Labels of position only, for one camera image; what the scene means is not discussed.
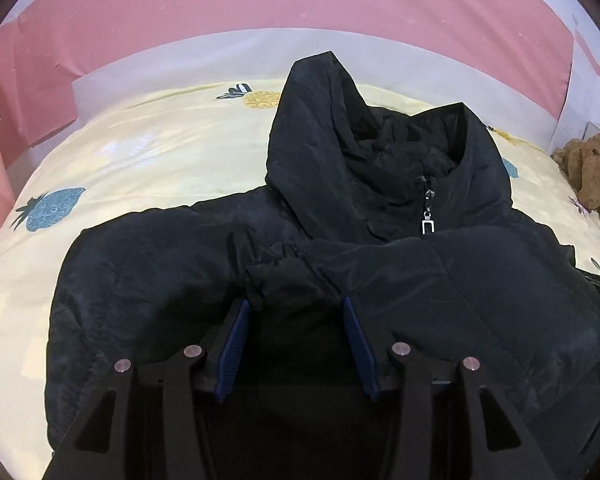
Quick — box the brown plush toy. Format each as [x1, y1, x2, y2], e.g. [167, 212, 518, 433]
[551, 131, 600, 241]

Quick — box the black hooded puffer jacket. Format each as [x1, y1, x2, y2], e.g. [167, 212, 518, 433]
[45, 51, 600, 480]

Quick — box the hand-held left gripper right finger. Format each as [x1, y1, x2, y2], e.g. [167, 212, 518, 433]
[341, 296, 551, 480]

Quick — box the white mattress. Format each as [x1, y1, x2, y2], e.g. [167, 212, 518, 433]
[71, 27, 567, 153]

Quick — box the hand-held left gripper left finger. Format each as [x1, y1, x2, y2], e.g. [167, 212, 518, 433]
[42, 297, 253, 480]

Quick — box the yellow fruit print bedsheet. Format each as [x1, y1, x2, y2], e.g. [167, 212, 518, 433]
[0, 77, 600, 461]

